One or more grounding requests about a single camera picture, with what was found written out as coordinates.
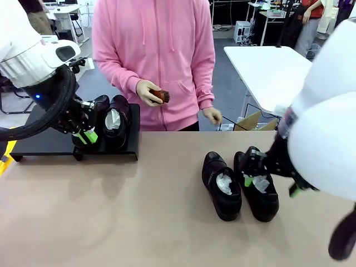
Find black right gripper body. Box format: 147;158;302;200
264;136;297;179

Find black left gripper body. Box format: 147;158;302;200
57;98;87;134

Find black leather buckle shoe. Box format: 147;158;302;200
201;151;243;222
71;94;111;147
102;94;133;148
233;151;280;223

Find brown wooden shoe brush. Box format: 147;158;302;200
149;88;170;104

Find person's left forearm pink sleeve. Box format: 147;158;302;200
191;55;216;111

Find person's right forearm pink sleeve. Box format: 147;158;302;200
94;55;142;94

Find black shoe stand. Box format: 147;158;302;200
9;103;141;162

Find person's right hand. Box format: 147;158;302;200
136;80;162;106

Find person's left hand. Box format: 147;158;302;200
202;107;223;125

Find white tissue paper stuffing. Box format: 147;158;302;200
216;172;234;195
105;108;122;131
253;176;270;192

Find cardboard box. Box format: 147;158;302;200
236;110;279;131

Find yellow fabric item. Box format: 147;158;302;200
0;140;17;177

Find black computer tower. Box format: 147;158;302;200
58;29;76;42

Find white table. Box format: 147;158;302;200
224;46;314;123

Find person in pink hoodie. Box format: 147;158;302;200
91;0;216;132

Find background person brown trousers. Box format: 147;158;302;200
23;0;53;36

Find white office desk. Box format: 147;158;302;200
44;4;84;47

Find grey bin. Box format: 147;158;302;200
307;43;325;59

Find background person red shirt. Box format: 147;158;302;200
294;0;326;58

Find white computer case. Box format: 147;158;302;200
233;21;253;45

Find black pole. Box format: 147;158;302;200
276;0;291;48

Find black wire rack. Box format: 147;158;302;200
218;103;262;131

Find black right arm hose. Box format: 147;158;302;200
328;202;356;261

